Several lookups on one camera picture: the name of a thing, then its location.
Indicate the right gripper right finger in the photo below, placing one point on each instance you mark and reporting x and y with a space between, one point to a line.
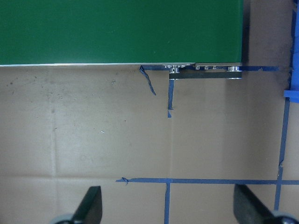
248 209

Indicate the green conveyor belt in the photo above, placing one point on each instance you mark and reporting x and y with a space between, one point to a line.
190 38

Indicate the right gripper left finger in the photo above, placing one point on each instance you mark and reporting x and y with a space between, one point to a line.
90 209

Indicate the right blue plastic bin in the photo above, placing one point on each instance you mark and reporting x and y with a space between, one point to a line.
292 95

